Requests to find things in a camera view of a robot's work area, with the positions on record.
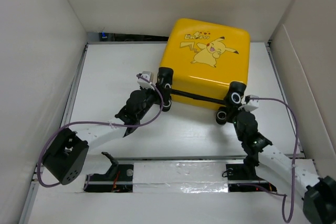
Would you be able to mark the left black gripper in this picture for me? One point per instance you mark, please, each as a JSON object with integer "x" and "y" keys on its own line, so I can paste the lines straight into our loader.
{"x": 153, "y": 93}

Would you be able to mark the yellow Pikachu suitcase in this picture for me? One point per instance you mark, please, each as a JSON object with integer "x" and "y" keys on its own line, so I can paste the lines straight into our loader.
{"x": 206, "y": 65}

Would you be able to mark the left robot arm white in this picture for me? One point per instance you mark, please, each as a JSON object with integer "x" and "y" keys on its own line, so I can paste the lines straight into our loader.
{"x": 63, "y": 157}

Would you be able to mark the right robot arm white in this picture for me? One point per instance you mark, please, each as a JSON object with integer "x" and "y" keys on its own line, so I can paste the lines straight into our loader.
{"x": 315, "y": 194}

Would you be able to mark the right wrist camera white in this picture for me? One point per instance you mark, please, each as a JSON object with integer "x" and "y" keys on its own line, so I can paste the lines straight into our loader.
{"x": 251, "y": 103}

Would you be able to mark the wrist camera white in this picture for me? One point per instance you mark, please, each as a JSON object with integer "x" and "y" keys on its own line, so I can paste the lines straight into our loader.
{"x": 145, "y": 80}
{"x": 251, "y": 103}

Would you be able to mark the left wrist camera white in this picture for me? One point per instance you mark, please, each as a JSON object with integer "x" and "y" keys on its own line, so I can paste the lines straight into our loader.
{"x": 145, "y": 80}

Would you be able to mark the aluminium front rail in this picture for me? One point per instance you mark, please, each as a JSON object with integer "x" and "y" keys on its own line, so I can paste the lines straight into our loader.
{"x": 153, "y": 171}

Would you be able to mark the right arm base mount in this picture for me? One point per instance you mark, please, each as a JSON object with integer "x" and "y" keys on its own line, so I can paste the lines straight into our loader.
{"x": 239, "y": 179}

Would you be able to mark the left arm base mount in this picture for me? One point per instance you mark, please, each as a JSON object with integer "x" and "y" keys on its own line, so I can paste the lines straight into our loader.
{"x": 117, "y": 179}

